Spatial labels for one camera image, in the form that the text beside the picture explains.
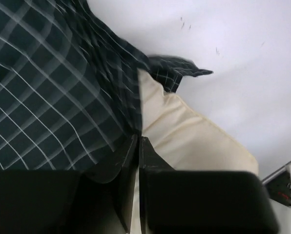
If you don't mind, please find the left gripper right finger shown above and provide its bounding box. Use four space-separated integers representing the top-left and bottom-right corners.
139 137 279 234

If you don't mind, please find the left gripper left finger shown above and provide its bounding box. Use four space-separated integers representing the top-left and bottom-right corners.
0 135 138 234

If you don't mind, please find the cream white pillow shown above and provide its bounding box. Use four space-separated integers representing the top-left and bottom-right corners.
132 68 259 234

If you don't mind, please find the dark blue checkered pillowcase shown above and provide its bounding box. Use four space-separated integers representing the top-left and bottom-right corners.
0 0 210 171

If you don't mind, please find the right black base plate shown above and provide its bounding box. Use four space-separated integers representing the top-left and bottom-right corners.
265 169 291 206

